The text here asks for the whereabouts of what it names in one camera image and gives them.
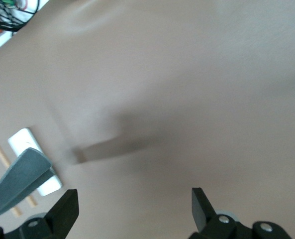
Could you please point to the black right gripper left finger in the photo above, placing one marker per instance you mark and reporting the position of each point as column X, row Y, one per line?
column 60, row 219

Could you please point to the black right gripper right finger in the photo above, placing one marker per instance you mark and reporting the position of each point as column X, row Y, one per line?
column 202, row 214

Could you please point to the grey towel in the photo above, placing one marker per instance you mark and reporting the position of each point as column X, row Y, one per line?
column 23, row 174

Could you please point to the white towel rack base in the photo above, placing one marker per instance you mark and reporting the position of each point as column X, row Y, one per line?
column 23, row 140

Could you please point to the brown table mat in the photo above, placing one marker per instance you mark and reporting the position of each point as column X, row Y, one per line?
column 187, row 87

